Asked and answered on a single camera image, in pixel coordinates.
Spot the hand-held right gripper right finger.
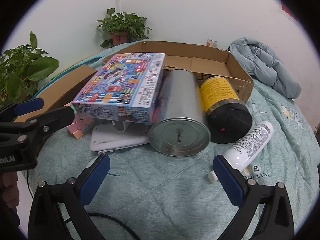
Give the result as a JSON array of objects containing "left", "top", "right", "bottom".
[{"left": 212, "top": 154, "right": 295, "bottom": 240}]

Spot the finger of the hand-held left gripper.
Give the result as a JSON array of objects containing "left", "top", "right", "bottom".
[
  {"left": 0, "top": 106, "right": 77, "bottom": 153},
  {"left": 0, "top": 98, "right": 44, "bottom": 123}
]

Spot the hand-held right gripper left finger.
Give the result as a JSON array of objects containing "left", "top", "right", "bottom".
[{"left": 29, "top": 153, "right": 110, "bottom": 240}]

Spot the pastel puzzle cube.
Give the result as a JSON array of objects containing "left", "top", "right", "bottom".
[{"left": 64, "top": 102, "right": 94, "bottom": 140}]

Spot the white spray bottle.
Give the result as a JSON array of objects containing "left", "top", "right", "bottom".
[{"left": 207, "top": 121, "right": 274, "bottom": 182}]

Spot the white rectangular device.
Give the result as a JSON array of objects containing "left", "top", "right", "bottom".
[{"left": 90, "top": 121, "right": 150, "bottom": 153}]

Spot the colourful board game box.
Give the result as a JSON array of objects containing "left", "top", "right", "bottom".
[{"left": 72, "top": 52, "right": 166, "bottom": 125}]

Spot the dark jar with yellow label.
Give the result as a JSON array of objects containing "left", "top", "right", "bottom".
[{"left": 199, "top": 76, "right": 253, "bottom": 145}]

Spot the silver metal tin can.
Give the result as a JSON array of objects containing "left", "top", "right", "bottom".
[{"left": 148, "top": 69, "right": 211, "bottom": 157}]

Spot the cardboard box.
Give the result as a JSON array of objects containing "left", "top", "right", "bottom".
[{"left": 102, "top": 41, "right": 255, "bottom": 103}]

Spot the person's left hand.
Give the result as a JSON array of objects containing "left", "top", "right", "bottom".
[{"left": 0, "top": 172, "right": 20, "bottom": 205}]

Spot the brown cardboard piece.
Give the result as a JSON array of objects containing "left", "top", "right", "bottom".
[{"left": 14, "top": 64, "right": 98, "bottom": 123}]

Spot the large-leaf green plant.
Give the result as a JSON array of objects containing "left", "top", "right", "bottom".
[{"left": 0, "top": 31, "right": 60, "bottom": 105}]

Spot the potted plant in terracotta pot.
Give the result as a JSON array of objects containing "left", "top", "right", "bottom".
[{"left": 96, "top": 8, "right": 152, "bottom": 48}]

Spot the light blue puffer jacket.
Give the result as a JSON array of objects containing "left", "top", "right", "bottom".
[{"left": 227, "top": 37, "right": 302, "bottom": 99}]

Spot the black cable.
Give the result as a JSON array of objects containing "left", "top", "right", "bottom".
[{"left": 64, "top": 212, "right": 143, "bottom": 240}]

